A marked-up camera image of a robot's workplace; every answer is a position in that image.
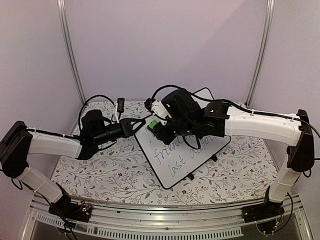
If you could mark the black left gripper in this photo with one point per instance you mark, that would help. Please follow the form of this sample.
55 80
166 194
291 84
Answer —
126 122

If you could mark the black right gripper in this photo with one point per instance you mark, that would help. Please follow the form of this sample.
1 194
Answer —
158 132

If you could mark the green black whiteboard eraser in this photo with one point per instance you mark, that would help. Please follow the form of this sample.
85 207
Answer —
152 125

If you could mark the white whiteboard black frame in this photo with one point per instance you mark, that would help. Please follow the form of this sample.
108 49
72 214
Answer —
171 163

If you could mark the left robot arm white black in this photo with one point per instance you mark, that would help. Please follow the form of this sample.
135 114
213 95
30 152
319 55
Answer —
20 142

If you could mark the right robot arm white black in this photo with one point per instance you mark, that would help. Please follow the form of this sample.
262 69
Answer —
222 117

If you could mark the black whiteboard stand clip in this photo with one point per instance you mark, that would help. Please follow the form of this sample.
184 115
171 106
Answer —
214 158
191 177

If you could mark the floral patterned table mat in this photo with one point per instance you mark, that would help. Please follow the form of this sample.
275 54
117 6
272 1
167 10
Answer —
242 172

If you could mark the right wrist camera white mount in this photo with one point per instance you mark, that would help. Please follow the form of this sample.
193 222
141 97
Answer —
157 109

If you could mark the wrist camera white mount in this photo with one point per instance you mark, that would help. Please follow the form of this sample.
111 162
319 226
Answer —
118 110
157 109

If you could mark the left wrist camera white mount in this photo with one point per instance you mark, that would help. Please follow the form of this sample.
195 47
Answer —
118 110

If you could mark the front aluminium rail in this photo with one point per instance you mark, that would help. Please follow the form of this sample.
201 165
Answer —
120 221

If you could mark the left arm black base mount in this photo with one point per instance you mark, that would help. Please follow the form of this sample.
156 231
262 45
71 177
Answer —
78 211

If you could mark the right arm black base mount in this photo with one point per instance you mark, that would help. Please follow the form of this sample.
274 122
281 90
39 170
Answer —
265 210

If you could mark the left aluminium frame post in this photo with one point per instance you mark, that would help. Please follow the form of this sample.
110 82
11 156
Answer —
61 6

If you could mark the aluminium frame post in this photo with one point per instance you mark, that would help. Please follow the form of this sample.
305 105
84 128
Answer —
61 6
267 25

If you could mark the right aluminium frame post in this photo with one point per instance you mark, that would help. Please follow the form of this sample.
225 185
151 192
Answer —
267 25

